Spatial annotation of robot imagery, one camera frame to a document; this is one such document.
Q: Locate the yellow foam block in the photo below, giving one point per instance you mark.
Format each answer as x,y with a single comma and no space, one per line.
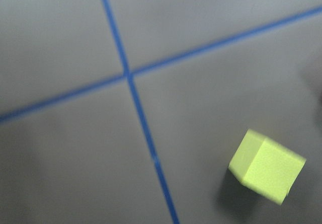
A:
265,166

